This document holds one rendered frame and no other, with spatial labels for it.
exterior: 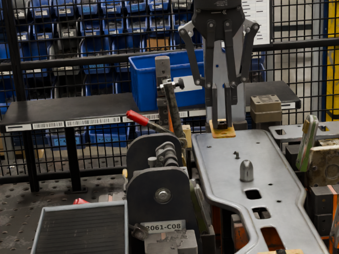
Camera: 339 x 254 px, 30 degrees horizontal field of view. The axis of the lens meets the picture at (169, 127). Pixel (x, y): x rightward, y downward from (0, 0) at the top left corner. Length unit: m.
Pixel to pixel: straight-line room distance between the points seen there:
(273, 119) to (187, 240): 0.81
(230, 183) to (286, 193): 0.13
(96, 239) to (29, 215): 1.14
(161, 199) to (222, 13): 0.34
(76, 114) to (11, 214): 0.41
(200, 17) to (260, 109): 0.84
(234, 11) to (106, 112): 0.96
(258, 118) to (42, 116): 0.64
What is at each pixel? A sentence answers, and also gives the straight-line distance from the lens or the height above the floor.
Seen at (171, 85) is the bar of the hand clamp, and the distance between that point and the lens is 1.49.
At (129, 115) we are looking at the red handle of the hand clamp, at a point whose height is 1.14.
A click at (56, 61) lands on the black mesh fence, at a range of 2.07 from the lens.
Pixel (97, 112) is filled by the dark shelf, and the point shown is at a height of 1.03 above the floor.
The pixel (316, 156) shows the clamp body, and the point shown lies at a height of 1.02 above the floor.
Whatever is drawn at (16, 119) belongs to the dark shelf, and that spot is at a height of 1.03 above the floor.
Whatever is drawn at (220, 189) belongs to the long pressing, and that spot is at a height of 1.00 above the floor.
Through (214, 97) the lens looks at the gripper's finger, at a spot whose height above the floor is 1.32.
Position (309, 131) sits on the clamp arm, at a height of 1.08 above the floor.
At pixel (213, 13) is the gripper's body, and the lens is 1.01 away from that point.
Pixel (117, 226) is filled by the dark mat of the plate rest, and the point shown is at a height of 1.16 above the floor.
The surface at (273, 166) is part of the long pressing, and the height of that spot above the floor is 1.00.
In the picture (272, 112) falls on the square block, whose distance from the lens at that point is 1.82.
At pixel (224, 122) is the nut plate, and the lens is 1.07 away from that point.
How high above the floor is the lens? 1.63
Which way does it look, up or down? 20 degrees down
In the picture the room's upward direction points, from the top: 4 degrees counter-clockwise
